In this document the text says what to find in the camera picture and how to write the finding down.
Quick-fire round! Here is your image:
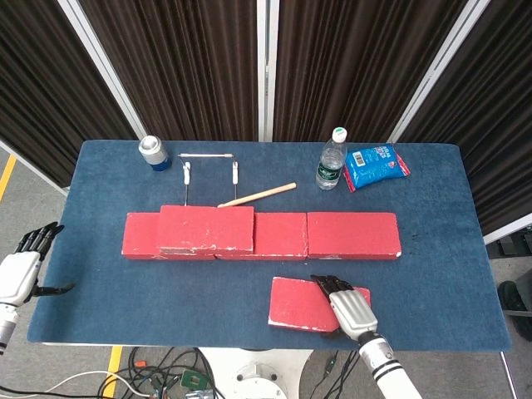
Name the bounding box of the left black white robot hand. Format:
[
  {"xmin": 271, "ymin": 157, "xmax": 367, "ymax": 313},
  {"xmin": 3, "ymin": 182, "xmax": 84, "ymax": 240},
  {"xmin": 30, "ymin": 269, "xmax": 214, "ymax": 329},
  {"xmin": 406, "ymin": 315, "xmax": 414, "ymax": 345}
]
[{"xmin": 0, "ymin": 222, "xmax": 76, "ymax": 307}]

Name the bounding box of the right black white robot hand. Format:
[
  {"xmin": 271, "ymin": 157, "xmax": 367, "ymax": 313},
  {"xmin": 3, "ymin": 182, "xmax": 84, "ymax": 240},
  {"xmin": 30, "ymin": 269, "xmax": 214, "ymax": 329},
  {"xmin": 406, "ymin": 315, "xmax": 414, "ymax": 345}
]
[{"xmin": 310, "ymin": 273, "xmax": 379, "ymax": 340}]

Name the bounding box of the blue red snack packet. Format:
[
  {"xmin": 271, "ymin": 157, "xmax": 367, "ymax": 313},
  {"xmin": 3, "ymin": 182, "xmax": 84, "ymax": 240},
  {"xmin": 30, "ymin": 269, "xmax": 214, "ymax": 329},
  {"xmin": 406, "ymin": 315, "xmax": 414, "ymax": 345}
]
[{"xmin": 342, "ymin": 143, "xmax": 411, "ymax": 195}]

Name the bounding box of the clear plastic water bottle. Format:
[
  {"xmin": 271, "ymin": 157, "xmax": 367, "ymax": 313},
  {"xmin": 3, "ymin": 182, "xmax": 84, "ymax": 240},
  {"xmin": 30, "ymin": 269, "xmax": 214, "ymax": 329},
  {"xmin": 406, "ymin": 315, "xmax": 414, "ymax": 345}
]
[{"xmin": 315, "ymin": 126, "xmax": 348, "ymax": 191}]

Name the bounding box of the blue table mat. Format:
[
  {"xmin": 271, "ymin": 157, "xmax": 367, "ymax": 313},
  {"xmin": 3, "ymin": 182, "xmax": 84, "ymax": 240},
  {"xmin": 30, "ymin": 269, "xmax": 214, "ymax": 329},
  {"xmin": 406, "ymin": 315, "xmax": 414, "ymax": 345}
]
[{"xmin": 27, "ymin": 139, "xmax": 513, "ymax": 352}]

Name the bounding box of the wooden stick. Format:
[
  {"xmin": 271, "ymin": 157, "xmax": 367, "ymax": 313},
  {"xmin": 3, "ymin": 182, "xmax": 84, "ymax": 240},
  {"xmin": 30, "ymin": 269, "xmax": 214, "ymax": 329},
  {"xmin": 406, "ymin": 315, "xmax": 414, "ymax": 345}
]
[{"xmin": 217, "ymin": 182, "xmax": 298, "ymax": 209}]

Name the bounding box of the black rounded floor object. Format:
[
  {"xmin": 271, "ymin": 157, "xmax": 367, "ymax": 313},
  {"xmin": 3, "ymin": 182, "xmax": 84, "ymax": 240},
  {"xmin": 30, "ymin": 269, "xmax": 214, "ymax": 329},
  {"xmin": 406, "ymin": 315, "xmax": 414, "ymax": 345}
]
[{"xmin": 497, "ymin": 280, "xmax": 532, "ymax": 333}]

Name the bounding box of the grey table leg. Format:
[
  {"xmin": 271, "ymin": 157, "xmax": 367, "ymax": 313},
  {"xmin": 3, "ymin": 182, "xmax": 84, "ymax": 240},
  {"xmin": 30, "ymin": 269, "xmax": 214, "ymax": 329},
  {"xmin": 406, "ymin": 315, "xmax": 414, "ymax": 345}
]
[{"xmin": 500, "ymin": 351, "xmax": 520, "ymax": 399}]

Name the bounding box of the green circuit board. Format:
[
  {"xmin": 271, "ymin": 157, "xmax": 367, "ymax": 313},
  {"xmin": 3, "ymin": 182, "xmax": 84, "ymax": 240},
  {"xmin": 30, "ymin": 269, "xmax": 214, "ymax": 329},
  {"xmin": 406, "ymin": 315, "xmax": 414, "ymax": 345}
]
[{"xmin": 181, "ymin": 371, "xmax": 208, "ymax": 390}]

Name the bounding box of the silver blue drink can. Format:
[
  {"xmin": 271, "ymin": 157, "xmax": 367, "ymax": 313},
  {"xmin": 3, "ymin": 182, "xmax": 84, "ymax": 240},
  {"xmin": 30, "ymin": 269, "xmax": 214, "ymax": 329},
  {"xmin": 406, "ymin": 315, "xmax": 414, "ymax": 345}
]
[{"xmin": 138, "ymin": 135, "xmax": 172, "ymax": 173}]

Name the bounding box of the dark curtain partition panel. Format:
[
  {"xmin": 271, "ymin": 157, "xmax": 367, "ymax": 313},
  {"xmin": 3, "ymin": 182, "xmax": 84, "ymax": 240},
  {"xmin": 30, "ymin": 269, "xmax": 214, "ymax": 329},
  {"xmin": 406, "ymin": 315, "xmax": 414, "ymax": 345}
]
[
  {"xmin": 57, "ymin": 0, "xmax": 269, "ymax": 142},
  {"xmin": 0, "ymin": 0, "xmax": 136, "ymax": 196},
  {"xmin": 265, "ymin": 0, "xmax": 494, "ymax": 142},
  {"xmin": 388, "ymin": 0, "xmax": 532, "ymax": 246}
]

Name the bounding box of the black cable green connector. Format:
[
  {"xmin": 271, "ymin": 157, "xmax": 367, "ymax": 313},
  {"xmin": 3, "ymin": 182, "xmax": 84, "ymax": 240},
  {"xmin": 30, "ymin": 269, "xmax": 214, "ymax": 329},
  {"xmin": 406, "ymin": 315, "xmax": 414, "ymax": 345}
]
[{"xmin": 322, "ymin": 350, "xmax": 365, "ymax": 399}]

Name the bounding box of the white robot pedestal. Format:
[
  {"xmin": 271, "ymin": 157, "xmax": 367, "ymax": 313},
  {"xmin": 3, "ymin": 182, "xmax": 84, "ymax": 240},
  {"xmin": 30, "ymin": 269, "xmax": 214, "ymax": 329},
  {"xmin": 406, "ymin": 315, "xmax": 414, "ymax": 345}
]
[{"xmin": 199, "ymin": 347, "xmax": 313, "ymax": 399}]

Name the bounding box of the white floor cable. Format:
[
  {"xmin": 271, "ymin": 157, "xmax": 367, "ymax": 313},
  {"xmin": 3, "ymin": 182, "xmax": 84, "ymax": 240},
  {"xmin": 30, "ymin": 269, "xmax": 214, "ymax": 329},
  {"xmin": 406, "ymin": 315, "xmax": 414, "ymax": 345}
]
[{"xmin": 0, "ymin": 371, "xmax": 145, "ymax": 396}]

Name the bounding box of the black floor cable bundle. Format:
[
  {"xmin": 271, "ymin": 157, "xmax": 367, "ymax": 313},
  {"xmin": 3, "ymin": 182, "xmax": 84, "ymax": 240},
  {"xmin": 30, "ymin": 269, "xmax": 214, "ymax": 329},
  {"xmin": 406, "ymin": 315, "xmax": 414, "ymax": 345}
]
[{"xmin": 97, "ymin": 347, "xmax": 221, "ymax": 399}]

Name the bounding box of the metal wire frame cutter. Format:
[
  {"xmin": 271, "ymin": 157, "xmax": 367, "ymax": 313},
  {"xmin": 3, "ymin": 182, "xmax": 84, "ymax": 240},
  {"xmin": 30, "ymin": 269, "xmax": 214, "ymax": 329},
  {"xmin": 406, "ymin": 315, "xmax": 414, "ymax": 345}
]
[{"xmin": 177, "ymin": 152, "xmax": 241, "ymax": 208}]

